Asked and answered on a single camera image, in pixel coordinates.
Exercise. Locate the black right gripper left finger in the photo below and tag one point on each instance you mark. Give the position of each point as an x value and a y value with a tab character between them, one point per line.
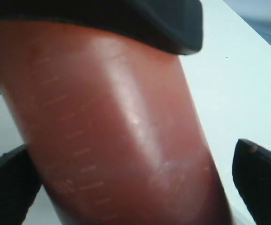
19	185

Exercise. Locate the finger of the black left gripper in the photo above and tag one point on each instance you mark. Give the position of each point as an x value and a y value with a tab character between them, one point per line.
174	26

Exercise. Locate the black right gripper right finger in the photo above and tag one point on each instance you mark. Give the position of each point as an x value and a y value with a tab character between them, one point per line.
251	172

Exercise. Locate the red sauce squeeze bottle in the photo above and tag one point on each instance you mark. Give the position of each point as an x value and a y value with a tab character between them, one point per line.
110	125

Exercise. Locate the grey backdrop cloth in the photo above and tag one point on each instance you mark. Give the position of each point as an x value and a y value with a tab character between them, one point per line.
256	13

